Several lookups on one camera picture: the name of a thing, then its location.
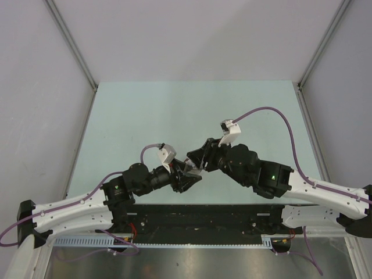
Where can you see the aluminium frame post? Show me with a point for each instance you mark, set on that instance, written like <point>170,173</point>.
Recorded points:
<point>70,42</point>
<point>330,31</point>

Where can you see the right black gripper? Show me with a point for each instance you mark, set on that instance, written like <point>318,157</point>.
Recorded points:
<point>207,153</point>

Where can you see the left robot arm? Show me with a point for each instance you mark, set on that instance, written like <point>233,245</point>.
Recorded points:
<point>104,208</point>

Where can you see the right aluminium frame post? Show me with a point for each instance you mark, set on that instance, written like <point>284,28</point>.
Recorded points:
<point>330,31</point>

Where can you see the left aluminium frame post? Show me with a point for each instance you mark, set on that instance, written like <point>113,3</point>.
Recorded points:
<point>70,42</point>

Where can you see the clear pill bottle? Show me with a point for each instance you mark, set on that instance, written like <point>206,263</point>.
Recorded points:
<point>190,167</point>

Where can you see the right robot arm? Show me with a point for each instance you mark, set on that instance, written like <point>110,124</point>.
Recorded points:
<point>346,207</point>

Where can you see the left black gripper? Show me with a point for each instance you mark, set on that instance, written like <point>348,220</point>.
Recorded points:
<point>184,181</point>

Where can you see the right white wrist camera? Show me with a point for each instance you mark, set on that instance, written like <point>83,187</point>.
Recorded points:
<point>231,131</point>

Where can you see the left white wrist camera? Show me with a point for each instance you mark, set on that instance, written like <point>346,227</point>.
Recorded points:
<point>166,154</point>

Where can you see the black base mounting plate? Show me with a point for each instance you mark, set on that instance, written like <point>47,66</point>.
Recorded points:
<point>200,224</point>

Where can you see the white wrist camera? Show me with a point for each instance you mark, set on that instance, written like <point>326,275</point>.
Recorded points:
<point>166,154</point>
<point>231,131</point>

